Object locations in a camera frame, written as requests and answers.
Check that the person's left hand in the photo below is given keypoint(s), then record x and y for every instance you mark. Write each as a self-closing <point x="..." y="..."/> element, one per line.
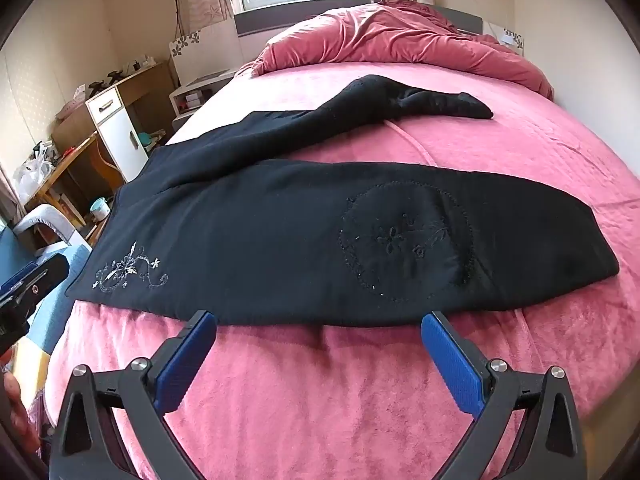
<point x="20" y="410"/>

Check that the white floral box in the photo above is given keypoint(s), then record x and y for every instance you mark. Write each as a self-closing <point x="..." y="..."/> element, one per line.
<point x="512" y="39"/>
<point x="205" y="55"/>

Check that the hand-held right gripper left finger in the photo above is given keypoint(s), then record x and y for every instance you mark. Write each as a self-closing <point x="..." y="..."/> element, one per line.
<point x="185" y="365"/>

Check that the white bedside table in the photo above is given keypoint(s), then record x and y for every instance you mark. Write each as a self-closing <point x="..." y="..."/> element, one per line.
<point x="200" y="95"/>

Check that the white cabinet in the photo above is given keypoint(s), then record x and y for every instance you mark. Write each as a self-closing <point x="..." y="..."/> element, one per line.
<point x="117" y="135"/>

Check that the white plastic bag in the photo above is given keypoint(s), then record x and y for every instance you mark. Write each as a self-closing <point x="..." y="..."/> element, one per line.
<point x="31" y="175"/>

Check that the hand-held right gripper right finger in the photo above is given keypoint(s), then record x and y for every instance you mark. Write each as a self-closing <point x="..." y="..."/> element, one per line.
<point x="452" y="365"/>

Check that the black embroidered pants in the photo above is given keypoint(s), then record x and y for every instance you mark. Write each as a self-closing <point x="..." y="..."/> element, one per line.
<point x="275" y="220"/>

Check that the light blue cloth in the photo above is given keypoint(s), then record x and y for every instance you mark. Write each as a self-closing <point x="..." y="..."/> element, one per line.
<point x="50" y="305"/>

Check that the teal cup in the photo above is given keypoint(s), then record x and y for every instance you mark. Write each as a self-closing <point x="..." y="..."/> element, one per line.
<point x="100" y="209"/>

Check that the red duvet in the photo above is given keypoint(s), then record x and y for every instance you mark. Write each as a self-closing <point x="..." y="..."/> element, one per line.
<point x="390" y="35"/>

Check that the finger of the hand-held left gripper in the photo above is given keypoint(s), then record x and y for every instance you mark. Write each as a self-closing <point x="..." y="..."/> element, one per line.
<point x="35" y="277"/>

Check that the pink bed sheet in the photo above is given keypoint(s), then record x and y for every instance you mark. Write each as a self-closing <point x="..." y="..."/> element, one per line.
<point x="500" y="125"/>

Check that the grey white chair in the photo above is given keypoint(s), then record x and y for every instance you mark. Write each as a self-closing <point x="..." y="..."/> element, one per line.
<point x="45" y="217"/>

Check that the wooden desk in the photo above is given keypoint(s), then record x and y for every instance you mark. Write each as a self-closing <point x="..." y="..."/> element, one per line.
<point x="145" y="85"/>

